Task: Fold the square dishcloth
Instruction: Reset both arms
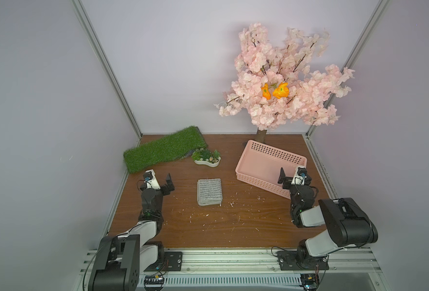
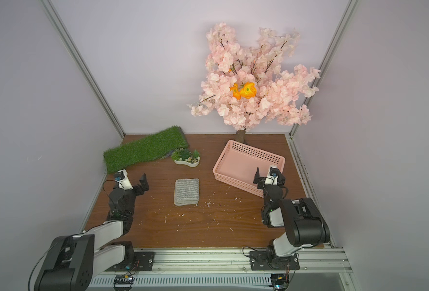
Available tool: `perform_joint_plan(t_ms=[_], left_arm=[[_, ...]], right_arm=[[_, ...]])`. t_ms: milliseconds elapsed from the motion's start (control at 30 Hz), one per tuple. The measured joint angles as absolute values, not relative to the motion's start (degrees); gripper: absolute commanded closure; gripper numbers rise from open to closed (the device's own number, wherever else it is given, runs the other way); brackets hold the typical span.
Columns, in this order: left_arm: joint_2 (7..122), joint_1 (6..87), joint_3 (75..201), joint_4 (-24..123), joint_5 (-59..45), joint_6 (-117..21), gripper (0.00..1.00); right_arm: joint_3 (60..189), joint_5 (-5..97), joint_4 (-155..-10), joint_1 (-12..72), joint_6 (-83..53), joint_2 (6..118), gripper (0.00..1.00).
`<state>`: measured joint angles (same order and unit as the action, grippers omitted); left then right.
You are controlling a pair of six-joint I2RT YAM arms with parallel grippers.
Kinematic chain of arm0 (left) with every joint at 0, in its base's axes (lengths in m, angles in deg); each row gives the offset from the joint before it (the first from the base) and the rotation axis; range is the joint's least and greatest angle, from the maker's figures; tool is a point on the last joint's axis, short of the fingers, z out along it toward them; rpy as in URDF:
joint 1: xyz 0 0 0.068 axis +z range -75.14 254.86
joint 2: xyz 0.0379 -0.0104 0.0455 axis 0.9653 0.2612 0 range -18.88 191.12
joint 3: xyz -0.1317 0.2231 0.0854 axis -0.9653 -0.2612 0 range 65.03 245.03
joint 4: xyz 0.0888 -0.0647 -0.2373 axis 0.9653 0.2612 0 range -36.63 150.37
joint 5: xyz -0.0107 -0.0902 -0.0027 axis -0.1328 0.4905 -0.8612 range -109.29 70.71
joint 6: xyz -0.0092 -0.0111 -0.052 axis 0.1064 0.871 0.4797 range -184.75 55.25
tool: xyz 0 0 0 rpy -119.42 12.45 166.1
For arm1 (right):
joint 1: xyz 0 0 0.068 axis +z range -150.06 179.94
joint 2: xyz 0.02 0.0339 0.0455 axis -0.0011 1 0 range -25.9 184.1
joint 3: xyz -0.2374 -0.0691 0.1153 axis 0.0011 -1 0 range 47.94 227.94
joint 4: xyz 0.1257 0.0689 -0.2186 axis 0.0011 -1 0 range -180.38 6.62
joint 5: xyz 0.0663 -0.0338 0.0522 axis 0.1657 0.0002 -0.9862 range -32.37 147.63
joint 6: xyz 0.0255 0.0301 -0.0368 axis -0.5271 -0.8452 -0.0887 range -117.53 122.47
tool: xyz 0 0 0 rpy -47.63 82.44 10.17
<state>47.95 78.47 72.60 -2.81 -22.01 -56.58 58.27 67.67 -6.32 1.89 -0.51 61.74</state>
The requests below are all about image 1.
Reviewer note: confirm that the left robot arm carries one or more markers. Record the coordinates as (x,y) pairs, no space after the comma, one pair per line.
(120,259)

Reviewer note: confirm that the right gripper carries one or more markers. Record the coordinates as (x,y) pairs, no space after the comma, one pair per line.
(291,182)

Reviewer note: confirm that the right controller board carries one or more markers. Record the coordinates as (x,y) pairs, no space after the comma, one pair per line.
(309,282)

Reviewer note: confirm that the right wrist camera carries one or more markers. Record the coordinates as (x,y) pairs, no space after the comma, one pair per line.
(300,176)

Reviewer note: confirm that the green artificial grass mat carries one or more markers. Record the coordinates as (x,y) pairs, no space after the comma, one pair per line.
(166,149)

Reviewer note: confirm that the left controller board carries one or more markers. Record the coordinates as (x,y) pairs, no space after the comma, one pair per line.
(153,282)

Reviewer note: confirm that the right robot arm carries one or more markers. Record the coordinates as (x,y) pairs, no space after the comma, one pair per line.
(347,225)

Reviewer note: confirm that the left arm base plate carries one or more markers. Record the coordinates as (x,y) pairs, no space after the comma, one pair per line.
(168,262)

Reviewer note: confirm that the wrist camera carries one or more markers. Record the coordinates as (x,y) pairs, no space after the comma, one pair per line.
(150,181)
(300,176)

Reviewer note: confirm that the orange artificial flower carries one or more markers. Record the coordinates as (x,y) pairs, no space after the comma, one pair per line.
(281,91)

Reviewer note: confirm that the pink plastic basket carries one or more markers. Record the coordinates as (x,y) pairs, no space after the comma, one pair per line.
(260,166)

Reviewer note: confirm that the white dish with succulents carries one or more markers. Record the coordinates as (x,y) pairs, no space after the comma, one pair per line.
(206,157)

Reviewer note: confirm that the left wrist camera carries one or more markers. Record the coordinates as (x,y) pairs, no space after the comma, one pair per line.
(150,181)

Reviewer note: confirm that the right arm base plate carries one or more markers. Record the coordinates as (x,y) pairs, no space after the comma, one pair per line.
(294,260)

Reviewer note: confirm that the controller board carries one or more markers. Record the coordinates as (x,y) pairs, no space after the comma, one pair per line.
(153,282)
(309,282)

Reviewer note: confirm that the pink cherry blossom tree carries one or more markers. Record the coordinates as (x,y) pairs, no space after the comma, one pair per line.
(260,63)

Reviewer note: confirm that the aluminium mounting rail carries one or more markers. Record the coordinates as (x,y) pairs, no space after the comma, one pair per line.
(264,261)

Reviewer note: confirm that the grey striped dishcloth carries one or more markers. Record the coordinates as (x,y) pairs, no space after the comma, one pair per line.
(209,192)

